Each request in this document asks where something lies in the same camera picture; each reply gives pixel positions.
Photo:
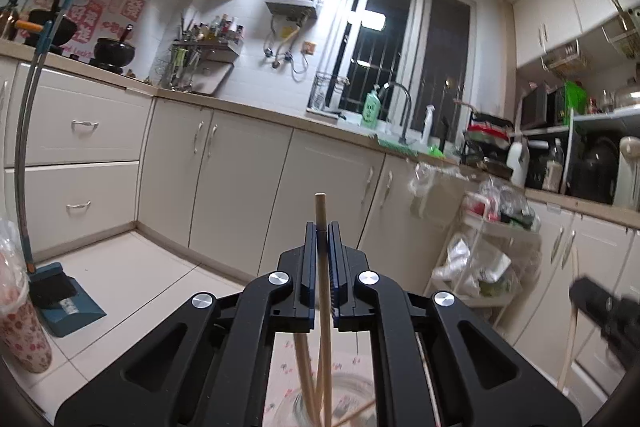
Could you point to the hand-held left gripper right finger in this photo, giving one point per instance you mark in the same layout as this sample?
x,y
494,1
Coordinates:
x,y
334,277

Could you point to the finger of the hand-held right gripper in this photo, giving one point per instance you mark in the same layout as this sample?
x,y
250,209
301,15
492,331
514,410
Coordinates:
x,y
600,307

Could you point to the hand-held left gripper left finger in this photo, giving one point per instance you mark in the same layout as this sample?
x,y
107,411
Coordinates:
x,y
311,277

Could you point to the single wooden chopstick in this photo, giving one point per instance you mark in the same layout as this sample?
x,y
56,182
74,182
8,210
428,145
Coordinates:
x,y
325,357
567,357

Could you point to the bunch of wooden chopsticks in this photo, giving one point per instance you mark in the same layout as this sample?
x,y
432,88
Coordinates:
x,y
306,372

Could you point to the clear glass jar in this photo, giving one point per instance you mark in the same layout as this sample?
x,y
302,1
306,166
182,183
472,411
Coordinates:
x,y
360,392

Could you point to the white base cabinet with doors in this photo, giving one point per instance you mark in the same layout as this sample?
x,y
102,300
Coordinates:
x,y
250,187
545,257

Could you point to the floral tablecloth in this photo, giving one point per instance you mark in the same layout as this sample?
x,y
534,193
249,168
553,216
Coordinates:
x,y
285,367

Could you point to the black tray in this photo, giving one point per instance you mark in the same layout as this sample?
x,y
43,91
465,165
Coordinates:
x,y
520,218

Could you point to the translucent hanging plastic bag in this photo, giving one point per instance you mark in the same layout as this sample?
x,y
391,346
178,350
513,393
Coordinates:
x,y
425,187

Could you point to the white three-tier cart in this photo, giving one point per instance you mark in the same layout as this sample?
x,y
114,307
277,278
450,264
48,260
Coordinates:
x,y
495,229

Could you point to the black air fryer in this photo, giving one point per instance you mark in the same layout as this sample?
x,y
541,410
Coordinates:
x,y
595,172

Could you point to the white plastic bags with vegetables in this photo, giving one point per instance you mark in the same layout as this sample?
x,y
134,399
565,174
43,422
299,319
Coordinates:
x,y
470,262

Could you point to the green dish rag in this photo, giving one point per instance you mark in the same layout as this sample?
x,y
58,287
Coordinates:
x,y
397,147

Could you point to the clear plastic bottle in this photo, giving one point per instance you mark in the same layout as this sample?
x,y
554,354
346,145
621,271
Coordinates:
x,y
554,169

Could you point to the red packet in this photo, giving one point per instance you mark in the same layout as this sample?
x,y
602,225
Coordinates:
x,y
482,209

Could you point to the beige kitchen countertop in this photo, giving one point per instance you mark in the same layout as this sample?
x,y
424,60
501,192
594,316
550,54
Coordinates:
x,y
280,119

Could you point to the white jug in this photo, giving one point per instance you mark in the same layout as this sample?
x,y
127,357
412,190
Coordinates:
x,y
517,167

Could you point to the green dish soap bottle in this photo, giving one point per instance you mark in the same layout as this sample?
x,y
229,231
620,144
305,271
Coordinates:
x,y
371,109

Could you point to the white spray bottle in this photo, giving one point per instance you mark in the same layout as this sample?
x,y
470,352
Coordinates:
x,y
426,129

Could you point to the black pump bottle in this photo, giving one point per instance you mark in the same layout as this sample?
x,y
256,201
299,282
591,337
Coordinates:
x,y
444,134

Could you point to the black curved faucet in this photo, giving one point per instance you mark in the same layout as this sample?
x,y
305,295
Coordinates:
x,y
406,107

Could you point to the white counter shelf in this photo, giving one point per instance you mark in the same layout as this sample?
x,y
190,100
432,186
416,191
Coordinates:
x,y
610,117

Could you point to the black dish rack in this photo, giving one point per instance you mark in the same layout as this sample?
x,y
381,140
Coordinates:
x,y
487,147

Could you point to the red-capped sauce bottles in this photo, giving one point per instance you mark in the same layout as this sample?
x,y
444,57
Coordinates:
x,y
593,106

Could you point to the green bag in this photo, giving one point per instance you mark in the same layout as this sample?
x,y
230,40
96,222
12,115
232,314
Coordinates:
x,y
575,99

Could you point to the red bowl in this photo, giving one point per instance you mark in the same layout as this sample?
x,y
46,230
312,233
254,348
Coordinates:
x,y
487,130

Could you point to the dark microwave oven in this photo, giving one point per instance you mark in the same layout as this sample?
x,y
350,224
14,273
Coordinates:
x,y
535,107

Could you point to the clear food container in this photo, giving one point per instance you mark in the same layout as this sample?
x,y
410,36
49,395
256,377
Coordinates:
x,y
627,97

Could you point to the water heater pipes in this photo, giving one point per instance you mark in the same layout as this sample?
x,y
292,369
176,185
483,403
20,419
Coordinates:
x,y
274,64

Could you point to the white two-drawer cabinet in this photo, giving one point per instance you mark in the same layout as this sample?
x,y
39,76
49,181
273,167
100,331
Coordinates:
x,y
85,187

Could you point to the white-framed window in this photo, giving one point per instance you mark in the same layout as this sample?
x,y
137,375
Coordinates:
x,y
445,57

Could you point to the utensil holder with kitchen tools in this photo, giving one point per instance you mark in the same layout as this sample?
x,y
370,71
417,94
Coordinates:
x,y
180,67

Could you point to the black wok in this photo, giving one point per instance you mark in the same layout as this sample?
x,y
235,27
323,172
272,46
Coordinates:
x,y
50,27
115,52

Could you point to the steel kettle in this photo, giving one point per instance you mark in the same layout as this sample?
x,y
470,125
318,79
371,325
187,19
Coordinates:
x,y
10,19

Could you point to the beige wall outlet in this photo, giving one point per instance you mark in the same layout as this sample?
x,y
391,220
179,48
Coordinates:
x,y
310,48

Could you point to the wall spice shelf with bottles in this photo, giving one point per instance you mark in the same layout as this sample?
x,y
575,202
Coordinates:
x,y
220,52

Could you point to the red and pink wall stickers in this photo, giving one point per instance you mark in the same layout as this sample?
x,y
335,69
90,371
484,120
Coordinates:
x,y
90,14

